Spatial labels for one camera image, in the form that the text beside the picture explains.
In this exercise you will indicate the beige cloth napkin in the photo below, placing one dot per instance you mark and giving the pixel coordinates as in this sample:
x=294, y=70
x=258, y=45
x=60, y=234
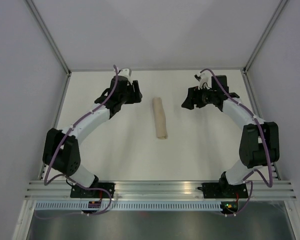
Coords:
x=159, y=118

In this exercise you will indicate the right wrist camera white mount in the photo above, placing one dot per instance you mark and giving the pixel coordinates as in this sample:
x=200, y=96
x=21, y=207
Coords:
x=202, y=80

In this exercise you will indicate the aluminium front rail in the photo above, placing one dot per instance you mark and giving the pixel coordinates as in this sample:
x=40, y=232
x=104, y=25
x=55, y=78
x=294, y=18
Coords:
x=281, y=190

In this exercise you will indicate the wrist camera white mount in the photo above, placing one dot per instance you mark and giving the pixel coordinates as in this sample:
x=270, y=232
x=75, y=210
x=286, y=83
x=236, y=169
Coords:
x=126, y=73
x=202, y=80

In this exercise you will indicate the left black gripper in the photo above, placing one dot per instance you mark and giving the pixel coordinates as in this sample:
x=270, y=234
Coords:
x=137, y=96

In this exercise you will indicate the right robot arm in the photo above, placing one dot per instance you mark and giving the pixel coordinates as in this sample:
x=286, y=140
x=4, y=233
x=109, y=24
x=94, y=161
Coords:
x=259, y=145

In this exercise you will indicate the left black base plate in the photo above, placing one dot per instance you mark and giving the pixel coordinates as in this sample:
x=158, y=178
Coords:
x=103, y=190

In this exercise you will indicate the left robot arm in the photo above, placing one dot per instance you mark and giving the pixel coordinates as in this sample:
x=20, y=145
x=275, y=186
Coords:
x=62, y=146

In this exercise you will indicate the aluminium frame post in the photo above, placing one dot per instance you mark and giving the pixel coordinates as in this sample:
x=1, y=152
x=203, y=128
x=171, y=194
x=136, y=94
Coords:
x=47, y=35
x=280, y=8

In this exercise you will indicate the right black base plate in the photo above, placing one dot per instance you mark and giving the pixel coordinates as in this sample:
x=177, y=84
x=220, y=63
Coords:
x=213, y=190

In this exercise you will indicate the white slotted cable duct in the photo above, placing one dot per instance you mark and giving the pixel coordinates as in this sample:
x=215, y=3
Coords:
x=45, y=205

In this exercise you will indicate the right aluminium frame post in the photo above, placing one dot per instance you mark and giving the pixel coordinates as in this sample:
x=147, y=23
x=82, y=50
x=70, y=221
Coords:
x=280, y=8

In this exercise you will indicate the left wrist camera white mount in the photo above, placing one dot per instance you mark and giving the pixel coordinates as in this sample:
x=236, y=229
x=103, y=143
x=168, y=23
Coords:
x=126, y=73

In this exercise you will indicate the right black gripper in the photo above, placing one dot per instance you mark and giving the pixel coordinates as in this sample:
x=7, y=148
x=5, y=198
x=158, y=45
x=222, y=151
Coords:
x=193, y=93

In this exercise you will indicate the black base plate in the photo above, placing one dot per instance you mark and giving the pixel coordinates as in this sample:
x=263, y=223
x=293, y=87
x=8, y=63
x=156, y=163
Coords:
x=213, y=190
x=103, y=190

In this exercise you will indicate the left aluminium frame post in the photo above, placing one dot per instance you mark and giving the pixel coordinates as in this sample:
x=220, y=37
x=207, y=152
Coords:
x=47, y=35

